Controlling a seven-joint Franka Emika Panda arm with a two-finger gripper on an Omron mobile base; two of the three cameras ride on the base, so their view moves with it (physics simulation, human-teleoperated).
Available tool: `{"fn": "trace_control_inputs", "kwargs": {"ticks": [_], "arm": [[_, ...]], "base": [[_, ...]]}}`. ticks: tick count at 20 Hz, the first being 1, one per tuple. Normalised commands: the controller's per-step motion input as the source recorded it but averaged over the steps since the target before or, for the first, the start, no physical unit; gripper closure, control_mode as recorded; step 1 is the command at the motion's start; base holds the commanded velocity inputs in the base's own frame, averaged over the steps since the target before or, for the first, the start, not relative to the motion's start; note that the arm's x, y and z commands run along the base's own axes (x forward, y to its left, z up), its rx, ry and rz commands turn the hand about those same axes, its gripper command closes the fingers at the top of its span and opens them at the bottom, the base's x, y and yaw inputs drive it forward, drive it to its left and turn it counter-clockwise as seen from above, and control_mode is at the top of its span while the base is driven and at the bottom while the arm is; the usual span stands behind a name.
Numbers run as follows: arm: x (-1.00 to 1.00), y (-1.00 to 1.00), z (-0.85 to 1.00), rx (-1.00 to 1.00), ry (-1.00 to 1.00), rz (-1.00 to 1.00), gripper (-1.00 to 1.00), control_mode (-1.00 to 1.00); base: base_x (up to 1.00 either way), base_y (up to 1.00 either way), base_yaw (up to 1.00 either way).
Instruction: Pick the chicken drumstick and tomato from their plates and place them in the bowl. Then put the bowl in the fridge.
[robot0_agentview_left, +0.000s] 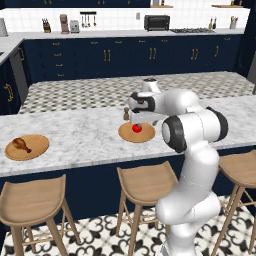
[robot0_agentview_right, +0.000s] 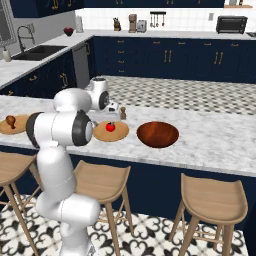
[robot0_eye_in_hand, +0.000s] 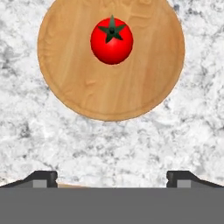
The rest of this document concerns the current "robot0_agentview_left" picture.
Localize dark blue side cabinet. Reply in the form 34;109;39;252
0;57;22;116

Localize knife block with knives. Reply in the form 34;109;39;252
41;18;52;34

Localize brown coffee machine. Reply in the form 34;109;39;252
59;13;70;35

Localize red tomato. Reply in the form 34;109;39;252
131;123;143;134

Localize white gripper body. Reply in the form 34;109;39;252
129;111;169;125

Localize dark blue wall cabinets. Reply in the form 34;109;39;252
4;0;151;9

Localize dark blue base cabinets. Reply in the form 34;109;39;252
19;34;244;84

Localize grey dishwasher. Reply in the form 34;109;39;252
8;46;30;105

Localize black toaster oven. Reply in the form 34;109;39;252
143;14;171;32

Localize wooden bar stool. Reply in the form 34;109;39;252
211;149;256;256
0;173;81;256
115;160;179;256

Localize brown chicken drumstick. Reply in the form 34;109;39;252
12;137;33;154

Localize rail with hanging tools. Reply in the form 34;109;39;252
79;11;98;29

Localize dark blue tall cabinet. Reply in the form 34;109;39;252
234;0;256;85

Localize round wooden plate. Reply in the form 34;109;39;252
117;121;157;144
4;134;50;162

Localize dark blue island base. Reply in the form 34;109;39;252
0;145;256;249

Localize pot with kitchen tools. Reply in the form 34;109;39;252
229;15;239;30

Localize black gas hob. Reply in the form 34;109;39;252
170;27;217;35

